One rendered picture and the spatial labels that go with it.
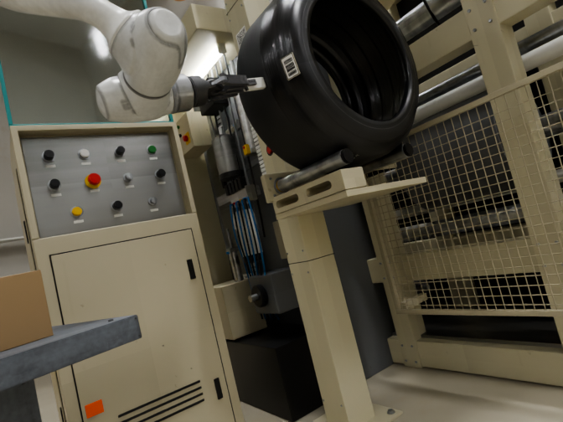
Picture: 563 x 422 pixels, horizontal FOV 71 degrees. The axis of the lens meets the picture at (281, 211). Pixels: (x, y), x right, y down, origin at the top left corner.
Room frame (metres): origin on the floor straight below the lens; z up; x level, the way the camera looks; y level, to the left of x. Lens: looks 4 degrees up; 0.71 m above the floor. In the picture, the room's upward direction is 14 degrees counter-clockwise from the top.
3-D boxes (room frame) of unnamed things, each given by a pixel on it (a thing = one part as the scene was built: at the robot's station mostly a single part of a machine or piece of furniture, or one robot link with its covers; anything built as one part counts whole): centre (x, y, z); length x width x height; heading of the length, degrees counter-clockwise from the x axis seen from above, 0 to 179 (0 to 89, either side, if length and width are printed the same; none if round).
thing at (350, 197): (1.33, -0.23, 0.80); 0.37 x 0.36 x 0.02; 125
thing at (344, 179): (1.25, -0.12, 0.84); 0.36 x 0.09 x 0.06; 35
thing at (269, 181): (1.47, -0.13, 0.90); 0.40 x 0.03 x 0.10; 125
